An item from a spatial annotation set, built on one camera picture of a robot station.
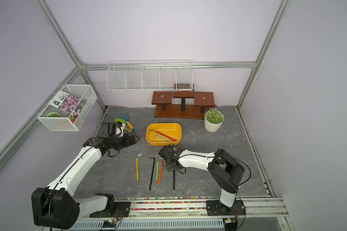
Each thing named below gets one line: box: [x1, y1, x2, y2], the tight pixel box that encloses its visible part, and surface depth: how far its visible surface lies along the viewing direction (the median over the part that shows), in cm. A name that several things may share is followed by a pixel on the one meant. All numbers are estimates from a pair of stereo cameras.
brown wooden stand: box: [151, 90, 216, 120], surface depth 111 cm
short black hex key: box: [148, 156, 156, 191], surface depth 87 cm
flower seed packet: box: [48, 90, 86, 116], surface depth 75 cm
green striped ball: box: [46, 111, 60, 118], surface depth 72 cm
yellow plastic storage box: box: [145, 123, 183, 146], surface depth 104 cm
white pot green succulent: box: [204, 108, 225, 133], surface depth 98 cm
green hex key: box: [156, 158, 164, 182], surface depth 89 cm
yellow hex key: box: [135, 153, 143, 183], surface depth 89 cm
